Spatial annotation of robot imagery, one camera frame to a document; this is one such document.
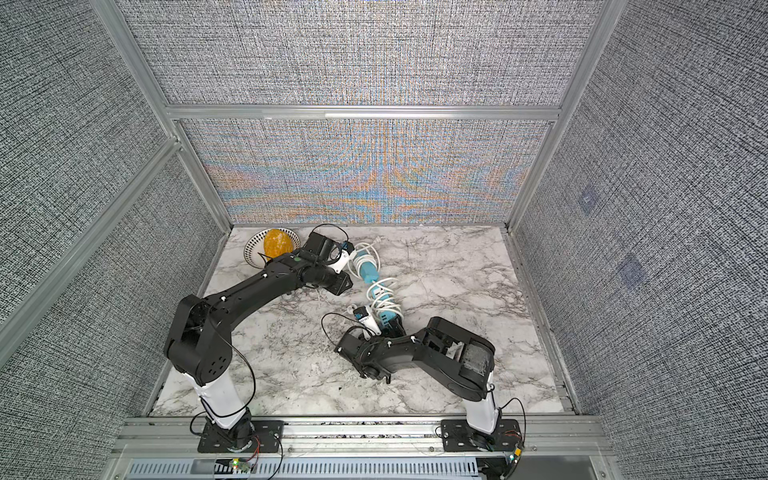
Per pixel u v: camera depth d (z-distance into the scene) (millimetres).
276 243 1060
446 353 531
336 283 800
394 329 815
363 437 747
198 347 472
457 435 732
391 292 936
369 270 1025
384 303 900
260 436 731
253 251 1093
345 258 815
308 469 702
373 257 1054
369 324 804
